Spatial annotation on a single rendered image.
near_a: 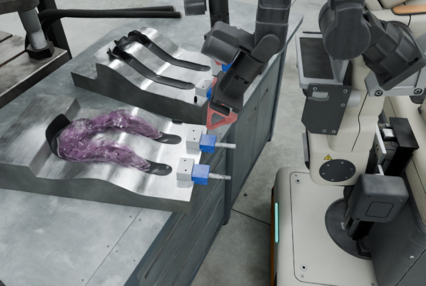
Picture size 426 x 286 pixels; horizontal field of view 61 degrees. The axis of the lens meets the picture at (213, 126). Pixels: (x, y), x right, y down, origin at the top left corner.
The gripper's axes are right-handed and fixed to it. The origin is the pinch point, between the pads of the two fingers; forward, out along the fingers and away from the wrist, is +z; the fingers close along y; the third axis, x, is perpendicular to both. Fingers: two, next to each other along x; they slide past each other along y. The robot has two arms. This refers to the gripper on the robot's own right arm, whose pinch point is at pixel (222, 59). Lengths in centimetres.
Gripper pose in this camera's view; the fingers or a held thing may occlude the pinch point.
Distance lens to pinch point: 114.0
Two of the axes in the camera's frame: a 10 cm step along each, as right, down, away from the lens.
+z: 0.8, 8.4, 5.3
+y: -4.5, 5.1, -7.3
